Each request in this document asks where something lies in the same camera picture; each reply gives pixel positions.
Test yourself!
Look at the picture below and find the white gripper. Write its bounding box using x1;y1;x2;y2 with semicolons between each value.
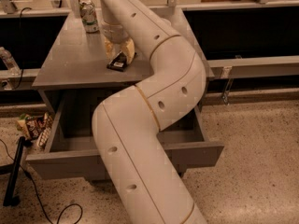
101;21;135;64

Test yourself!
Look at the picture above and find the black rxbar chocolate bar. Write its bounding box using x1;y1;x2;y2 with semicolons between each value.
107;51;128;72

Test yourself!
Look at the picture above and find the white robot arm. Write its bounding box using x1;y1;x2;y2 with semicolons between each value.
92;0;206;224

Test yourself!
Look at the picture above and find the grey metal drawer cabinet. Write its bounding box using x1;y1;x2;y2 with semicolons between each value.
32;7;216;185

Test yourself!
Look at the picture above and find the open grey top drawer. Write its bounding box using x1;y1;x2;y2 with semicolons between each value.
27;89;224;181

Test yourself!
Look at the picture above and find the white patterned snack bag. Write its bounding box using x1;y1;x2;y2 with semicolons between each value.
36;113;53;148

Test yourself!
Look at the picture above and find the clear plastic water bottle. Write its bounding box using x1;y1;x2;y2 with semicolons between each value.
0;47;21;77

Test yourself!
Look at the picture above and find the brown snack bag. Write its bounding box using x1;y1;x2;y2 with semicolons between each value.
16;112;51;140

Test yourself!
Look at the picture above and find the black stand leg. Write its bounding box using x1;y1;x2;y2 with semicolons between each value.
0;136;25;206

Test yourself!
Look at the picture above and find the black floor cable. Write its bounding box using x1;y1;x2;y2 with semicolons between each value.
0;138;84;224

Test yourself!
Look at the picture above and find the grey metal rail frame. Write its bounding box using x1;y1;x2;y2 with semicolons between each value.
207;56;299;79

